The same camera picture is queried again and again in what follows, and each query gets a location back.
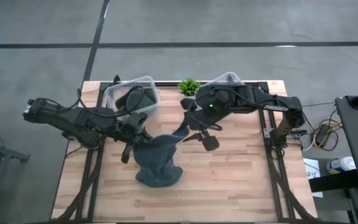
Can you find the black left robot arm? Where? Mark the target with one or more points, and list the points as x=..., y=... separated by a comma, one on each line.
x=57, y=116

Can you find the small potted green plant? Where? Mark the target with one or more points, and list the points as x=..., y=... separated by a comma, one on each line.
x=189, y=87

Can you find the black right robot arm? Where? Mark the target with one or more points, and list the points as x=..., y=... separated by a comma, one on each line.
x=278, y=107

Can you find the black aluminium rig frame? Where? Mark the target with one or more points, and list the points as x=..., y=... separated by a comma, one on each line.
x=276, y=186

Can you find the silver frame bracket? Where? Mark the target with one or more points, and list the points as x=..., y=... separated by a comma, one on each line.
x=267, y=133

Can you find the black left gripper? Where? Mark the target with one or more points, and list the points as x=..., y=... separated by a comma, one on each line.
x=132, y=124

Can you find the black power adapter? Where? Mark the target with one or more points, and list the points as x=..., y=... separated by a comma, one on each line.
x=323, y=133

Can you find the white paper sheet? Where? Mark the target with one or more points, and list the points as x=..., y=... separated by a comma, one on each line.
x=310, y=163

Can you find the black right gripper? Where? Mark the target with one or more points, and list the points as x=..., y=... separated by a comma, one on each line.
x=210, y=112

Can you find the blue denim cap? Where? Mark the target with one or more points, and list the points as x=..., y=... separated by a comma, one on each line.
x=157, y=168

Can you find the clear plastic storage bin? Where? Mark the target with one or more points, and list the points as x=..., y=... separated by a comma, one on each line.
x=110, y=93
x=228, y=79

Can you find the white blue wipes canister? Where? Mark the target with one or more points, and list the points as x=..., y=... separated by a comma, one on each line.
x=342, y=165

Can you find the black shelf bar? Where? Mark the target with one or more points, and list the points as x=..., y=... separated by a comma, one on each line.
x=334, y=182

